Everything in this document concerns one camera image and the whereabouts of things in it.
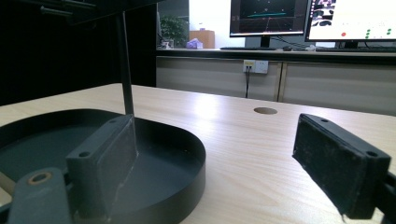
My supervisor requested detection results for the black round tray stand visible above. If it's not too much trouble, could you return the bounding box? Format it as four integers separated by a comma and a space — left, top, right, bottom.
0, 0, 207, 224

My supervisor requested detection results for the white wall socket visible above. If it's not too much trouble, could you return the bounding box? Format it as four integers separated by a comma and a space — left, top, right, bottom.
242, 59, 270, 75

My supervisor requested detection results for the black keyboard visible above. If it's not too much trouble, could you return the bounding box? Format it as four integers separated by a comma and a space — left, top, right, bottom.
219, 46, 277, 51
315, 46, 396, 53

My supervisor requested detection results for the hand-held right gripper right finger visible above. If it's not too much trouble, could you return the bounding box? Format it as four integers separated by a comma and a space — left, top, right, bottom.
291, 113, 392, 220

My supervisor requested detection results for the black curtain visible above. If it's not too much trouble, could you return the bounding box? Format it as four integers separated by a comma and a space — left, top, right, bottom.
0, 0, 158, 107

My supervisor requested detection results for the dark-screen computer monitor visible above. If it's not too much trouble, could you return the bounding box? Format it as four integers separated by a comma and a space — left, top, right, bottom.
229, 0, 310, 49

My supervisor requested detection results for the green potted plant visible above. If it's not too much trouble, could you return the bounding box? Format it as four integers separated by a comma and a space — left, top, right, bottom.
159, 14, 190, 49

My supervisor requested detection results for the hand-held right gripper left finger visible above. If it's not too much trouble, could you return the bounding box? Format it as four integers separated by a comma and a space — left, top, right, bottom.
65, 114, 139, 219

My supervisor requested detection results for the white-screen computer monitor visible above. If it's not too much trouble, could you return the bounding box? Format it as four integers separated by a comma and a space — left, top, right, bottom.
304, 0, 396, 49

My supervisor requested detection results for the brown cardboard box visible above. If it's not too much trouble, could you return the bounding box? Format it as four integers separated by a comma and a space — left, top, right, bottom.
188, 29, 216, 49

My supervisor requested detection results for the long beige desk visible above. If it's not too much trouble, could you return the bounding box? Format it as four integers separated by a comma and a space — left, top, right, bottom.
155, 48, 396, 117

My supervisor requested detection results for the black power cable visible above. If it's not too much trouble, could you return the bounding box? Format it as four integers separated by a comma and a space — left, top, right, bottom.
245, 66, 251, 99

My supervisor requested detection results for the purple tissue packet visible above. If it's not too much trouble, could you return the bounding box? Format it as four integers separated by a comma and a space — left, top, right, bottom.
185, 37, 205, 50

